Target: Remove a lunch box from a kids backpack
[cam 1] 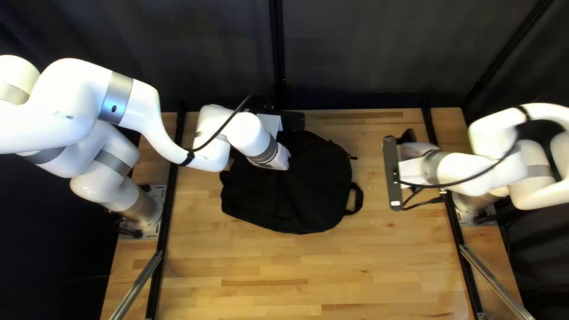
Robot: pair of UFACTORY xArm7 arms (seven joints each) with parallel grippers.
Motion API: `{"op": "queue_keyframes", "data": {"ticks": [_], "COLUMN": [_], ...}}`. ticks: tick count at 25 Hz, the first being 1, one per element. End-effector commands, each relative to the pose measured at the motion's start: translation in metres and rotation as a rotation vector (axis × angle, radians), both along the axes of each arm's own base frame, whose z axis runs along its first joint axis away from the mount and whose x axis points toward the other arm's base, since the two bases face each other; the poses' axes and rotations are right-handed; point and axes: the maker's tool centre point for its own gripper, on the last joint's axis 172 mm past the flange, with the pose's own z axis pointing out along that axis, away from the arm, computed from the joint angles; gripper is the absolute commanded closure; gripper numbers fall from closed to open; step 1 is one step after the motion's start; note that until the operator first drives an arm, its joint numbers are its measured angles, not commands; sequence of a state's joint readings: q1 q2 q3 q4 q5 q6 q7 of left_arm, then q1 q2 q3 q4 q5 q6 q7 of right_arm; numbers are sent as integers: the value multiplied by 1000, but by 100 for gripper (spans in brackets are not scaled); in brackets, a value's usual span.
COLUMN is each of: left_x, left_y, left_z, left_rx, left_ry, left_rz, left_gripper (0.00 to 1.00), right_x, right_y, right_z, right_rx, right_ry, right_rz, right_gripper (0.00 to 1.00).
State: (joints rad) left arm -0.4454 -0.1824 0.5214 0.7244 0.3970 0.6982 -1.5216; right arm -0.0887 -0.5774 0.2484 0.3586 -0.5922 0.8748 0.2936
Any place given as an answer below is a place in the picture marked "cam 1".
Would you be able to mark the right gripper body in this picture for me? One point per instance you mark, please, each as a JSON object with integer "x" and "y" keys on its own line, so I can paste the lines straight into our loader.
{"x": 413, "y": 152}

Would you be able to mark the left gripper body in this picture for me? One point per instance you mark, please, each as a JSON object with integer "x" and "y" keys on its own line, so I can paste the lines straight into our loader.
{"x": 279, "y": 159}

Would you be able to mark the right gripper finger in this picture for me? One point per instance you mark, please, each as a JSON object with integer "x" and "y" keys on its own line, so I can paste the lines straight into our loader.
{"x": 409, "y": 136}

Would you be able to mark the black backpack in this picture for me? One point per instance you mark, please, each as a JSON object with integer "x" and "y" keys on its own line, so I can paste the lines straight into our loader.
{"x": 302, "y": 195}

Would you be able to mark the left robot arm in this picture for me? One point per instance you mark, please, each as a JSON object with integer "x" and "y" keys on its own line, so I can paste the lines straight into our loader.
{"x": 75, "y": 111}

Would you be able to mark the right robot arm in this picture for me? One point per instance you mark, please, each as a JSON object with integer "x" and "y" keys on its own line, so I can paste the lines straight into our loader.
{"x": 493, "y": 133}

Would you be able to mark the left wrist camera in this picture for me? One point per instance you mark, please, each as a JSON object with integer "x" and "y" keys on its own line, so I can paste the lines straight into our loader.
{"x": 293, "y": 120}

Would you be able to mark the black frame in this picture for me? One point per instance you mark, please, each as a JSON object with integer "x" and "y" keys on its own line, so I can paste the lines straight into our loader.
{"x": 276, "y": 44}

